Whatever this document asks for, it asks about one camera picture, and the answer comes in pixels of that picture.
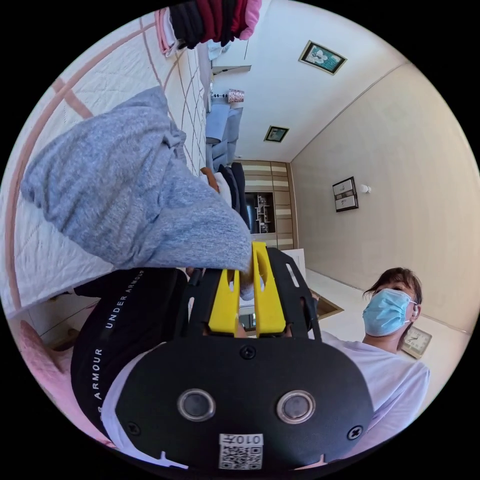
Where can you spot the colourful pile of clothes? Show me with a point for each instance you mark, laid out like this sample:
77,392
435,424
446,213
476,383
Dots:
213,20

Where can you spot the dark pile of clothes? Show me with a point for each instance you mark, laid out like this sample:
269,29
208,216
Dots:
234,187

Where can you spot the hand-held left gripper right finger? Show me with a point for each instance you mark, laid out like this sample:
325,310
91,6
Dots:
267,300

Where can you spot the table lamp with patterned shade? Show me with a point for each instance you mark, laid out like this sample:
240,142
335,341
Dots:
235,95

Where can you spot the black framed double picture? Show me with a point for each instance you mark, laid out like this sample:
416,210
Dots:
345,194

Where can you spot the framed flower picture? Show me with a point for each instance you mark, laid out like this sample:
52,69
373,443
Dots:
323,57

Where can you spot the square wall clock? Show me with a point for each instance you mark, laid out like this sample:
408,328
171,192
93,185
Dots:
417,342

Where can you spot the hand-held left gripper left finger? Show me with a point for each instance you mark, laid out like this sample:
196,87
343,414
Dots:
224,303

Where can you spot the wooden cupboard with shelves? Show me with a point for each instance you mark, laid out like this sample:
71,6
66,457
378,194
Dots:
279,202

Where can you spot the small framed picture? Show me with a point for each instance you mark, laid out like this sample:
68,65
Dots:
276,134

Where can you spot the bed with white quilt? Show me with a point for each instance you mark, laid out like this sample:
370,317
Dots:
108,78

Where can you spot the light gray shorts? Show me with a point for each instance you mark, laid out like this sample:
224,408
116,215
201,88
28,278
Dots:
123,195

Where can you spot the person's body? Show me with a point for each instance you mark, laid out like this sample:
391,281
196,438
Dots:
393,378

